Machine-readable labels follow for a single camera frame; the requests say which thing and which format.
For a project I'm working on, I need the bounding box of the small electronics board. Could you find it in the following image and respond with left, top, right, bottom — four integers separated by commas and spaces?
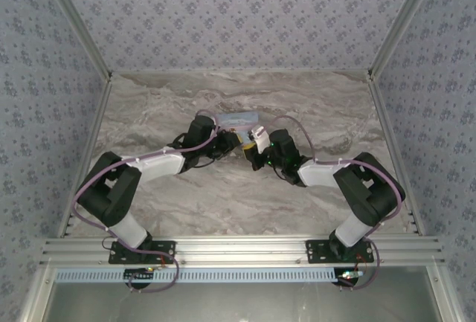
335, 268, 364, 283
123, 268, 156, 281

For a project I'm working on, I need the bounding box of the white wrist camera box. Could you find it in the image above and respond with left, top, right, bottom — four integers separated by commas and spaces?
251, 124, 271, 156

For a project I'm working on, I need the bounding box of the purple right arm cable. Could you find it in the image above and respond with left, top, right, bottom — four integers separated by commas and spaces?
258, 115, 407, 293

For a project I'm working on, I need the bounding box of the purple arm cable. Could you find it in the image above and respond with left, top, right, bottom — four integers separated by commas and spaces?
72, 109, 221, 252
258, 115, 407, 293

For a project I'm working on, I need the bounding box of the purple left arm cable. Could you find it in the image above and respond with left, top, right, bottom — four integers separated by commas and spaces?
72, 109, 221, 252

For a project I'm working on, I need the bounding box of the aluminium mounting rail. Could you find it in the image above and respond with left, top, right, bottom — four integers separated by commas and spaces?
35, 235, 446, 268

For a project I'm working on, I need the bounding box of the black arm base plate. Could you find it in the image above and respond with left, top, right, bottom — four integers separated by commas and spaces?
305, 239, 375, 265
108, 239, 177, 265

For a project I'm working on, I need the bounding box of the aluminium table side rail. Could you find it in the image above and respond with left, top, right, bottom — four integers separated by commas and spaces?
367, 75, 425, 236
57, 75, 113, 238

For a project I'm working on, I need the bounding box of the slotted pale blue cable duct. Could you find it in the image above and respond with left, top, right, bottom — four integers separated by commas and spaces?
54, 266, 335, 285

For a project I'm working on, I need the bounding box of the aluminium corner frame post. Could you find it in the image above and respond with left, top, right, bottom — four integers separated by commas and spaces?
367, 0, 446, 80
36, 0, 113, 80

